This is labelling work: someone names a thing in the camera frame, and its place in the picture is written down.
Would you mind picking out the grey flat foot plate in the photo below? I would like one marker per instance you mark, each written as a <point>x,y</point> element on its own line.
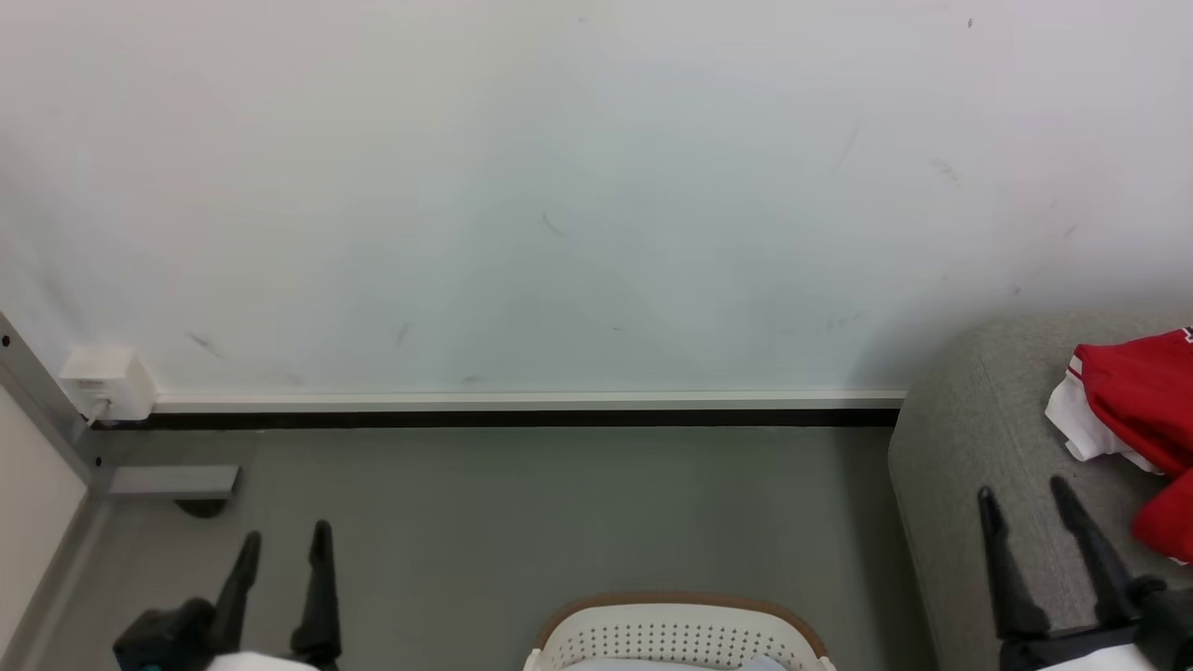
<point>172,480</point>

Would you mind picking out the black round foot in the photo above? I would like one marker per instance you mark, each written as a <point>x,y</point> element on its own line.
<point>200,508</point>

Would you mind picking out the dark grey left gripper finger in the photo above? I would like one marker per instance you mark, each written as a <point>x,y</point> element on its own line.
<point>319,606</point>
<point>238,587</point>

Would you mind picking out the beige partition panel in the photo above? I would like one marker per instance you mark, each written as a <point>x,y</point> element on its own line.
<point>28,522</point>

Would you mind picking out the pale bluish cloth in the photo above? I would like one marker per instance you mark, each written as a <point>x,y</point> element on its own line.
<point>671,664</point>

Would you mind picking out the black and white baseboard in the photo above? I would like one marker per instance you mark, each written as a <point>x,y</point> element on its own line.
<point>513,417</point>

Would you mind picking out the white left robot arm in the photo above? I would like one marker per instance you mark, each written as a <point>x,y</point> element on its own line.
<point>256,664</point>

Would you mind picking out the red and white garment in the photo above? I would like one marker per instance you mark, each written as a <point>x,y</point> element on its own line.
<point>1137,391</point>

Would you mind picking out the grey fabric sofa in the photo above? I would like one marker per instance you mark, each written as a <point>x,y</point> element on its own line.
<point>969,419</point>

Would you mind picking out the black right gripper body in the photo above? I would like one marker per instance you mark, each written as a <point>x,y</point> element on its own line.
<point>1160,615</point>

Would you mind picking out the white perforated basket brown rim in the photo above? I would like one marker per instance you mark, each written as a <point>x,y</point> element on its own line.
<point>671,634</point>

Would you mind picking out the white wall socket box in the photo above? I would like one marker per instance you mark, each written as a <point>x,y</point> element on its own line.
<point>107,382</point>

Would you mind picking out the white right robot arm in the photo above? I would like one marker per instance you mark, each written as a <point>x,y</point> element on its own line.
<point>1104,662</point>

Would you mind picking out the grey metal partition frame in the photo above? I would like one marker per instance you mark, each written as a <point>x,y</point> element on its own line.
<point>37,391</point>

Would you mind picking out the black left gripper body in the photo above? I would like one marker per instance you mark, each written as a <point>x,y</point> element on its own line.
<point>172,638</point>

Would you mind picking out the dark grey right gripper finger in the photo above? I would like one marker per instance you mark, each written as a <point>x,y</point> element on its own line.
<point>1100,559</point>
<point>1014,578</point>

